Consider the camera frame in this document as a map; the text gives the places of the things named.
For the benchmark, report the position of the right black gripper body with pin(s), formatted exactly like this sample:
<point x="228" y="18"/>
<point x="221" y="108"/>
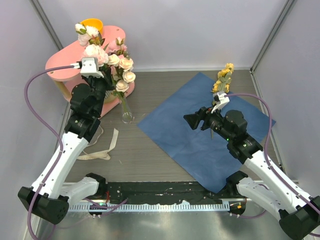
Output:
<point x="212" y="120"/>

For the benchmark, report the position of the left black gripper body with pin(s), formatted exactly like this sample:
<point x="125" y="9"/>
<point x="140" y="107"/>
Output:
<point x="99" y="85"/>

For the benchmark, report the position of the cream rose stem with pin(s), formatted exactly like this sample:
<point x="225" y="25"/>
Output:
<point x="121" y="76"/>

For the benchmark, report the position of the blue wrapping paper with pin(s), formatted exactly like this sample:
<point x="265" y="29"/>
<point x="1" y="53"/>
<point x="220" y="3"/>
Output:
<point x="203" y="155"/>

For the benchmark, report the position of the pink rose stem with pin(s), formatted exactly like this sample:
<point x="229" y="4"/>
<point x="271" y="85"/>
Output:
<point x="118" y="47"/>

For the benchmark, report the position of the beige printed ribbon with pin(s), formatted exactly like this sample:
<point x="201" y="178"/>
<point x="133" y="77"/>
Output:
<point x="98" y="150"/>

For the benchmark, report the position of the yellow flower stem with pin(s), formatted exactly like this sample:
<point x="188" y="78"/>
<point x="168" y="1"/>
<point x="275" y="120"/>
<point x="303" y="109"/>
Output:
<point x="224" y="78"/>

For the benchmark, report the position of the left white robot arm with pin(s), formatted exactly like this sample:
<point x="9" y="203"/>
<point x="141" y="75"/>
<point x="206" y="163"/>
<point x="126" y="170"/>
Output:
<point x="47" y="198"/>

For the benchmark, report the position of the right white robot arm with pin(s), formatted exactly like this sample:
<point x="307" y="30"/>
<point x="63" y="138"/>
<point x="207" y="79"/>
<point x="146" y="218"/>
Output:
<point x="297" y="212"/>

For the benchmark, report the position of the clear glass vase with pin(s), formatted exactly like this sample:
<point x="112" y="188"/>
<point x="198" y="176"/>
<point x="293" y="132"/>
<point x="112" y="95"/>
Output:
<point x="127" y="116"/>

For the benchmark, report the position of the pink three-tier shelf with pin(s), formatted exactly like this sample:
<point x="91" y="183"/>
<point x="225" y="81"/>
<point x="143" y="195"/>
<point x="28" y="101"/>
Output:
<point x="69" y="79"/>

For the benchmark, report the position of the orange plastic bowl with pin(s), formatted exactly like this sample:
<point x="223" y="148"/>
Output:
<point x="94" y="22"/>

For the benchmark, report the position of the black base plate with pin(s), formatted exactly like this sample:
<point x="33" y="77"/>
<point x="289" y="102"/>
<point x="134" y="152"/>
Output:
<point x="164" y="193"/>

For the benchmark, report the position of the slotted cable duct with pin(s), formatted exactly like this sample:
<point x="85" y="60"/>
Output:
<point x="126" y="208"/>

